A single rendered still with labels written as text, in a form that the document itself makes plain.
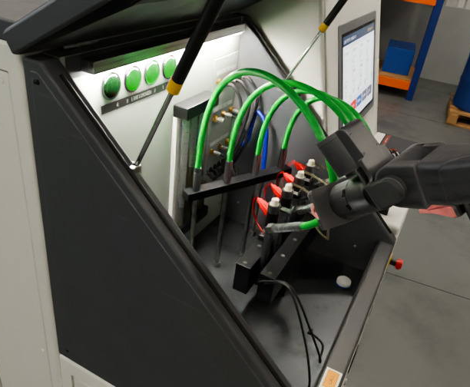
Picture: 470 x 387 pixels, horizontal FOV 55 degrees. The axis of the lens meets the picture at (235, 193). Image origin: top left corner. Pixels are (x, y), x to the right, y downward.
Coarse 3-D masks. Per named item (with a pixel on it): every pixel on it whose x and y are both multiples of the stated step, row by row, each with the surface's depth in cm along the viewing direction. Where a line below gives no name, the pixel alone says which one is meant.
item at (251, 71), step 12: (240, 72) 85; (252, 72) 83; (264, 72) 81; (276, 84) 79; (216, 96) 93; (288, 96) 77; (300, 108) 76; (204, 120) 98; (312, 120) 75; (204, 132) 100; (336, 180) 75
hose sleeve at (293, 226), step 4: (276, 224) 89; (280, 224) 88; (284, 224) 87; (288, 224) 86; (292, 224) 85; (296, 224) 84; (272, 228) 89; (276, 228) 88; (280, 228) 87; (284, 228) 86; (288, 228) 85; (292, 228) 85; (296, 228) 84; (300, 228) 83; (276, 232) 89; (280, 232) 88; (284, 232) 88
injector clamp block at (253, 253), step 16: (256, 240) 114; (272, 240) 115; (288, 240) 116; (304, 240) 119; (256, 256) 109; (288, 256) 110; (240, 272) 106; (256, 272) 110; (272, 272) 104; (288, 272) 113; (240, 288) 109; (272, 288) 104
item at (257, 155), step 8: (296, 88) 104; (328, 96) 100; (280, 104) 107; (336, 104) 100; (272, 112) 108; (344, 112) 100; (264, 120) 110; (352, 120) 100; (264, 128) 111; (264, 136) 113; (256, 152) 115; (256, 160) 116; (256, 168) 117
